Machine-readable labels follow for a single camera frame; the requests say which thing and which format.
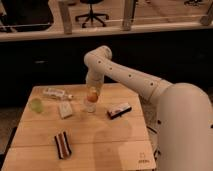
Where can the clear plastic bottle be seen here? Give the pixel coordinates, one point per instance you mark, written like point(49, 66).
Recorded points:
point(57, 93)

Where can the black office chair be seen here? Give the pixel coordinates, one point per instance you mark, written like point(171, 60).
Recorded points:
point(91, 15)

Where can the white paper cup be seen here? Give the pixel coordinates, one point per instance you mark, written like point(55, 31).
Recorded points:
point(90, 106)

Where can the striped brown white snack bar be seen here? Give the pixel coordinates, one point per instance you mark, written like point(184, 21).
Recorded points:
point(63, 148)

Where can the white small packet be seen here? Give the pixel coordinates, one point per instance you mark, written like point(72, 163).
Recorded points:
point(65, 109)

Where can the green apple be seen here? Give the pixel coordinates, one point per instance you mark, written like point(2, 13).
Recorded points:
point(36, 105)

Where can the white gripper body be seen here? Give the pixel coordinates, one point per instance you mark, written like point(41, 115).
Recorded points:
point(94, 80)

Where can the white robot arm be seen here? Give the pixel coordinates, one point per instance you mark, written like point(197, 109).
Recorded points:
point(184, 112)

